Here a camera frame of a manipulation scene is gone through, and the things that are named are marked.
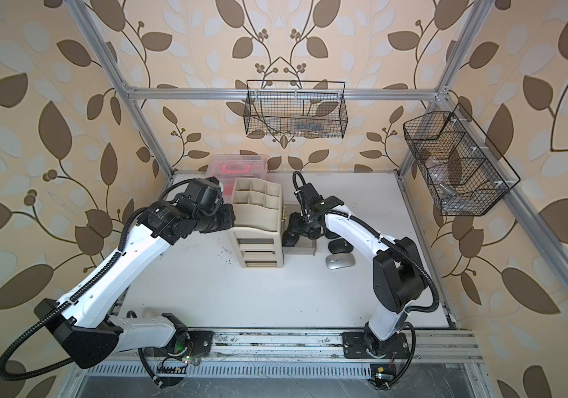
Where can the wire basket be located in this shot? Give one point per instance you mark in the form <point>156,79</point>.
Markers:
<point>465,175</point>
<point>292,108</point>

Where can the back wire basket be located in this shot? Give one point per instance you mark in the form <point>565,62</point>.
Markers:
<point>292,108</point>

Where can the beige drawer organizer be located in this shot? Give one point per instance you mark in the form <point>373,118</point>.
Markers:
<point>257,232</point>

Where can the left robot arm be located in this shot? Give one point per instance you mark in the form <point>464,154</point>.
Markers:
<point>81,320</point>

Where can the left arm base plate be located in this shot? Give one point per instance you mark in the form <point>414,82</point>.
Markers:
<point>194,343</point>

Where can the silver computer mouse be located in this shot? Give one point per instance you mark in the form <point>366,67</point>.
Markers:
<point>339,261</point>

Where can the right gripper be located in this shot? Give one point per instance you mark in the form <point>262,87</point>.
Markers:
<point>294,225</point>

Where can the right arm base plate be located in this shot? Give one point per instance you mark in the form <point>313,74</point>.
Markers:
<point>356,346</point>

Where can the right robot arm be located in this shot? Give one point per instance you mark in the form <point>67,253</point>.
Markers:
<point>400,282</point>

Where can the black computer mouse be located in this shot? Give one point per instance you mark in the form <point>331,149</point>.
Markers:
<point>340,246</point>

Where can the pink plastic toolbox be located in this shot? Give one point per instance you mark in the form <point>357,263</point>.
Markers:
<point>228,167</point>

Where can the right wire basket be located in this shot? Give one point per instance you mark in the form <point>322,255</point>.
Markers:
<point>465,175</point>

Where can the grey top drawer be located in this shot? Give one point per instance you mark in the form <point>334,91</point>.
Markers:
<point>304,246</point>

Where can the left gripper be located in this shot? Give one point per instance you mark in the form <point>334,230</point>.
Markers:
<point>229,216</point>

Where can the aluminium frame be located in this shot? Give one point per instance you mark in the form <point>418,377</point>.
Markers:
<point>536,229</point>

